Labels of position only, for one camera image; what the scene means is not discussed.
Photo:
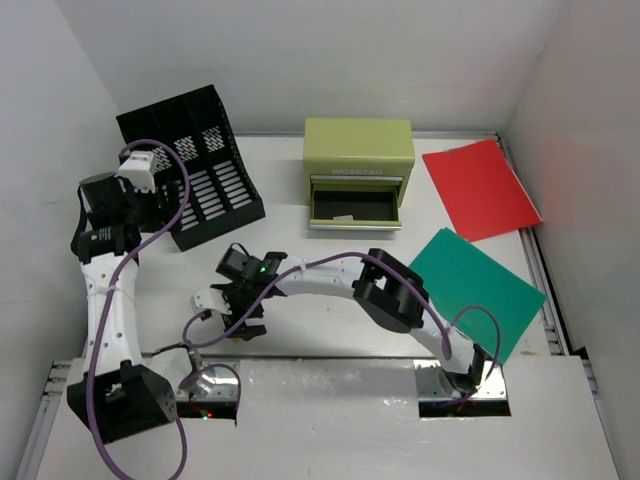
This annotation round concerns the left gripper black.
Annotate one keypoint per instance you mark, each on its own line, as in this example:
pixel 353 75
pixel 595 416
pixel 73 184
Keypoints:
pixel 158 221

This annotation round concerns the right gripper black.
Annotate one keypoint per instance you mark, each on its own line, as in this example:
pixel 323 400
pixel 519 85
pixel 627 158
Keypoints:
pixel 228 290

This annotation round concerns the green metal drawer toolbox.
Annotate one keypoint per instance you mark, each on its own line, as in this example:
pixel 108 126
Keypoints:
pixel 359 167

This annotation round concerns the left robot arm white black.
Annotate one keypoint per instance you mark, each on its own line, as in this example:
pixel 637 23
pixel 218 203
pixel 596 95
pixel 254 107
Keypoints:
pixel 119 394

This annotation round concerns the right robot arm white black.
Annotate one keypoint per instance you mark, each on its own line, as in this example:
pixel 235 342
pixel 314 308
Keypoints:
pixel 388 291

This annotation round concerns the black three-slot file organizer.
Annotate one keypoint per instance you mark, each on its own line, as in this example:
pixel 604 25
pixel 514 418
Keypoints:
pixel 195 125

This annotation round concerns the green notebook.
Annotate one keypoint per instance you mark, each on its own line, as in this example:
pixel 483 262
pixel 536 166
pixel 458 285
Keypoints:
pixel 456 275

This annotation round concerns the red folder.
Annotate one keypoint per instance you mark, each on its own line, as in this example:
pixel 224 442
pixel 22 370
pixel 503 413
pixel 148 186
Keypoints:
pixel 480 191

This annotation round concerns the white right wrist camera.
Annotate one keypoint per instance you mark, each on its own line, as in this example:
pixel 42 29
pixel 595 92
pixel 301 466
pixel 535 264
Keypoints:
pixel 210 299

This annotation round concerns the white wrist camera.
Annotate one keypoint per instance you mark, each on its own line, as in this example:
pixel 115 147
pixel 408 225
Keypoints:
pixel 139 169
pixel 210 299

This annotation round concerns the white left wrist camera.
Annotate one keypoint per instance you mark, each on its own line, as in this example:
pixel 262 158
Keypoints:
pixel 139 169

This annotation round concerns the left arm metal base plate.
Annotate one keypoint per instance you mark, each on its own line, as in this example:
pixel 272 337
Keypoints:
pixel 214 381

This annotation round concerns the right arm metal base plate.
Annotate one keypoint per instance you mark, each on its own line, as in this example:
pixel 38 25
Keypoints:
pixel 432 384

